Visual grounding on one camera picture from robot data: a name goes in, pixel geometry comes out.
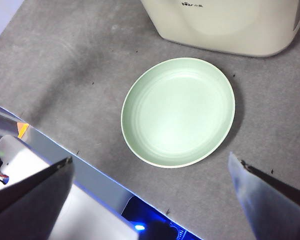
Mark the black device with blue light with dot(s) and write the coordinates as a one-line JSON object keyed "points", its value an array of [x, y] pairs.
{"points": [[150, 225]]}

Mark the white metal base panel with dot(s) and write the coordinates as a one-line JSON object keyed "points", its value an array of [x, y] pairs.
{"points": [[90, 220]]}

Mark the small orange tag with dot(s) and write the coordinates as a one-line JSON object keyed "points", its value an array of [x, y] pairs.
{"points": [[22, 130]]}

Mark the cream two-slot toaster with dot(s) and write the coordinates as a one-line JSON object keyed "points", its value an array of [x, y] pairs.
{"points": [[227, 27]]}

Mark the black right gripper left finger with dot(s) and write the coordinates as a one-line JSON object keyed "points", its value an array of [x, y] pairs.
{"points": [[27, 205]]}

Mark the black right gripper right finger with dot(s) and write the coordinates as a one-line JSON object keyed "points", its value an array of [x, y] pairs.
{"points": [[272, 207]]}

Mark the pale green round plate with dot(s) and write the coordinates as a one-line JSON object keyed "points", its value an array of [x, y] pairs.
{"points": [[177, 112]]}

